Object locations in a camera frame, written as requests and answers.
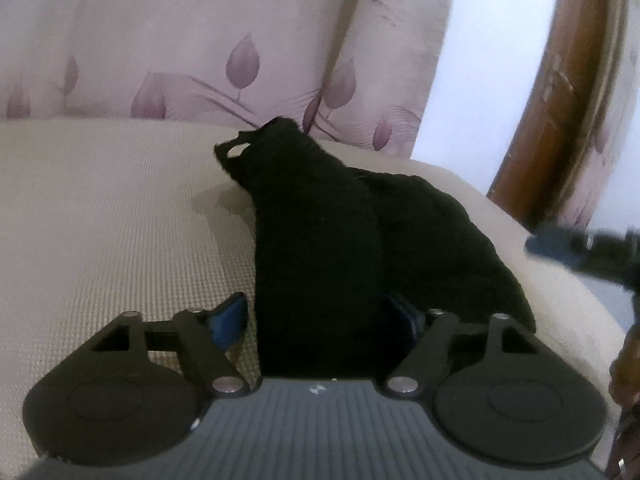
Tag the beige sofa seat cushion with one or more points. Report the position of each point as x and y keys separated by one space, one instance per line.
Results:
x=100 y=210

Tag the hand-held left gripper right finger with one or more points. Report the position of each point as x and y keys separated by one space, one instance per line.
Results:
x=406 y=319

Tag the floral sofa backrest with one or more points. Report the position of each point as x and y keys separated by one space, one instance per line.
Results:
x=150 y=35

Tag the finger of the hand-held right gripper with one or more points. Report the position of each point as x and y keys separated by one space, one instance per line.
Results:
x=560 y=246

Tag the black knit garment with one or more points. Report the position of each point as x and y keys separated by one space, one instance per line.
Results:
x=310 y=240

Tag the brown wooden sofa armrest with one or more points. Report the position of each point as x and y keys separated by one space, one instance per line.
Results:
x=627 y=400

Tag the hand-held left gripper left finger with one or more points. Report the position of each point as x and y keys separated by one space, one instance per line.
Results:
x=229 y=321

